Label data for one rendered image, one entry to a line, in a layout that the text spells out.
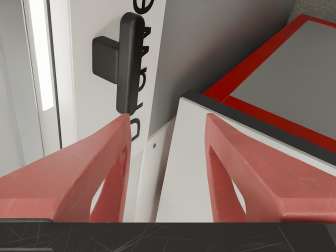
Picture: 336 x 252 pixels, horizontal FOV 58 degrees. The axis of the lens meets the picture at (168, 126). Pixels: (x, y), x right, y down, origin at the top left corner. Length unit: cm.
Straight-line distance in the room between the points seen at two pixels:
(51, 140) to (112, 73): 8
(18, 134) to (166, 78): 20
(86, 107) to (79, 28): 6
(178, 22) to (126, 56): 16
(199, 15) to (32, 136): 25
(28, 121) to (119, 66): 7
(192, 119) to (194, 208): 15
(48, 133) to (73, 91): 5
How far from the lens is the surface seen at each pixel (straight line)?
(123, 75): 21
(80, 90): 23
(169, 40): 35
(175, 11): 34
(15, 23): 20
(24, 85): 22
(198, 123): 38
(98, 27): 22
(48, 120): 25
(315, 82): 56
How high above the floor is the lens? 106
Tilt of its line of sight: 46 degrees down
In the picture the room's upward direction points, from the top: 130 degrees counter-clockwise
